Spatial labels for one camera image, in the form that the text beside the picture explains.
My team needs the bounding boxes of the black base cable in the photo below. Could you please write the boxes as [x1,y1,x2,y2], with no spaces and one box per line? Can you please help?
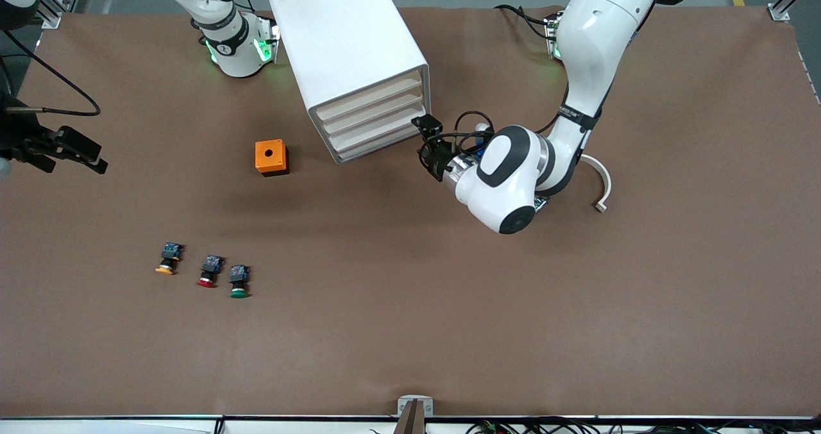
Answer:
[494,4,554,37]

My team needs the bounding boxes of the yellow push button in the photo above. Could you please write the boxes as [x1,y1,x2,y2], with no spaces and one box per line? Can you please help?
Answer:
[155,242,185,276]

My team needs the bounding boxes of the orange box with hole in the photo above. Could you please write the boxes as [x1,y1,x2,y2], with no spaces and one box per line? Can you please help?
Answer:
[255,139,290,178]

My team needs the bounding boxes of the green push button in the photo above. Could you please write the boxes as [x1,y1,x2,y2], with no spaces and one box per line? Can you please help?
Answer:
[229,264,251,299]

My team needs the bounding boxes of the brown table mat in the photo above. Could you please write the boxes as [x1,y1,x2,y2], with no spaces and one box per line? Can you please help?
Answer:
[0,4,821,419]

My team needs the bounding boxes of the white curved clip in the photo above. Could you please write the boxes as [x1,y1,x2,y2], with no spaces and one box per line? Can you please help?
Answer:
[579,154,613,214]

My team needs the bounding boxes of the red push button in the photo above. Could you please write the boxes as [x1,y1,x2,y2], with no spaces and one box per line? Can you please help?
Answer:
[196,255,224,288]

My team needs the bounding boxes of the grey metal bracket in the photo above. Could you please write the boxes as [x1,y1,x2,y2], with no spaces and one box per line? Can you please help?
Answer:
[397,395,434,417]

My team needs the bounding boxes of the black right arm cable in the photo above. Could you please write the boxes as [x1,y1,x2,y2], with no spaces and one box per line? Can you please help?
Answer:
[0,30,102,117]

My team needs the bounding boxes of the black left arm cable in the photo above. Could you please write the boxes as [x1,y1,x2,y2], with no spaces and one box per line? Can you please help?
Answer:
[453,110,496,160]

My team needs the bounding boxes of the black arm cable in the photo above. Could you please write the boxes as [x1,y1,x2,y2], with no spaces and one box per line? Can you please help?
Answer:
[0,30,102,117]
[453,110,496,160]

